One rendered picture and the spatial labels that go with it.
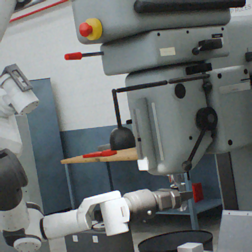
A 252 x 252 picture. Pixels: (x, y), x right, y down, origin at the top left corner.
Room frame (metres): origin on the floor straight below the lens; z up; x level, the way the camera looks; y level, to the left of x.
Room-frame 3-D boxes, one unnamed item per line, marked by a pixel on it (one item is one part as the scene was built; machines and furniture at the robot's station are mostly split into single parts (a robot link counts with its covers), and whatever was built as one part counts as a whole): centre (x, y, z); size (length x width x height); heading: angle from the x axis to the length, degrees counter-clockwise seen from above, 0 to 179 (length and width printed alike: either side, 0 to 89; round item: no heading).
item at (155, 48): (1.97, -0.16, 1.68); 0.34 x 0.24 x 0.10; 131
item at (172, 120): (1.94, -0.13, 1.47); 0.21 x 0.19 x 0.32; 41
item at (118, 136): (1.78, 0.02, 1.45); 0.07 x 0.07 x 0.06
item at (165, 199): (1.90, -0.04, 1.23); 0.13 x 0.12 x 0.10; 27
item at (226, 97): (2.07, -0.27, 1.47); 0.24 x 0.19 x 0.26; 41
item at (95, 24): (1.79, 0.05, 1.76); 0.06 x 0.02 x 0.06; 41
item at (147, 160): (1.87, -0.04, 1.45); 0.04 x 0.04 x 0.21; 41
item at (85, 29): (1.77, 0.07, 1.76); 0.04 x 0.03 x 0.04; 41
